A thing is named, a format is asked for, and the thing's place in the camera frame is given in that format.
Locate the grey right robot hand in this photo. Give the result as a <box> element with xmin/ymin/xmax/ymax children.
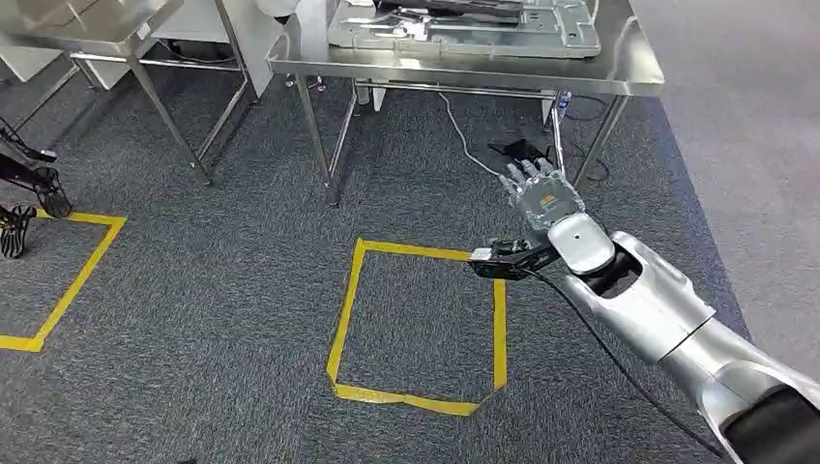
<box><xmin>498</xmin><ymin>157</ymin><xmax>587</xmax><ymax>242</ymax></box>

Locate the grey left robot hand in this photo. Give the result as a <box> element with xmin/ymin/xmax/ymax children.
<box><xmin>0</xmin><ymin>204</ymin><xmax>38</xmax><ymax>259</ymax></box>

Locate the black electronic box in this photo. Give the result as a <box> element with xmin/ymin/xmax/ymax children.
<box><xmin>487</xmin><ymin>137</ymin><xmax>547</xmax><ymax>163</ymax></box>

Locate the yellow floor tape square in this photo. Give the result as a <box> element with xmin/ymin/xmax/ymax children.
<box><xmin>324</xmin><ymin>237</ymin><xmax>510</xmax><ymax>419</ymax></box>
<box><xmin>0</xmin><ymin>209</ymin><xmax>128</xmax><ymax>354</ymax></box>

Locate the steel work table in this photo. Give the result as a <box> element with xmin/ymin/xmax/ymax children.
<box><xmin>267</xmin><ymin>0</ymin><xmax>666</xmax><ymax>208</ymax></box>
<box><xmin>0</xmin><ymin>0</ymin><xmax>261</xmax><ymax>188</ymax></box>

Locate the stamped sheet metal part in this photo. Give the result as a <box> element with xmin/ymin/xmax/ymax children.
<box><xmin>326</xmin><ymin>0</ymin><xmax>602</xmax><ymax>61</ymax></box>

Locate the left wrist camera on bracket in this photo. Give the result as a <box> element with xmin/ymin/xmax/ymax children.
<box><xmin>0</xmin><ymin>118</ymin><xmax>73</xmax><ymax>220</ymax></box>

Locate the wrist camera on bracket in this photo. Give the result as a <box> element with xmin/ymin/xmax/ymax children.
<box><xmin>0</xmin><ymin>118</ymin><xmax>73</xmax><ymax>220</ymax></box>
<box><xmin>466</xmin><ymin>238</ymin><xmax>563</xmax><ymax>282</ymax></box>

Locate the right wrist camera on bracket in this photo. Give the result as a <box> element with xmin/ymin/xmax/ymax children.
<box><xmin>466</xmin><ymin>238</ymin><xmax>563</xmax><ymax>282</ymax></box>

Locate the white power cable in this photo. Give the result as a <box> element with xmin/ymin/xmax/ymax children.
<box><xmin>437</xmin><ymin>92</ymin><xmax>503</xmax><ymax>178</ymax></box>

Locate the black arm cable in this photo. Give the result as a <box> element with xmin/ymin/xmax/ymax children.
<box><xmin>521</xmin><ymin>267</ymin><xmax>729</xmax><ymax>460</ymax></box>

